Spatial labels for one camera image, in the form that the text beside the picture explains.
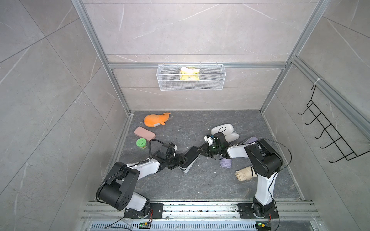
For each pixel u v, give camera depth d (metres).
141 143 0.95
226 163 0.88
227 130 1.07
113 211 0.75
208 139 0.93
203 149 0.88
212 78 1.00
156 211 0.73
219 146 0.80
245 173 0.80
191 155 0.91
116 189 0.43
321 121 0.71
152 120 1.06
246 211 0.72
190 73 0.88
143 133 1.04
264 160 0.52
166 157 0.73
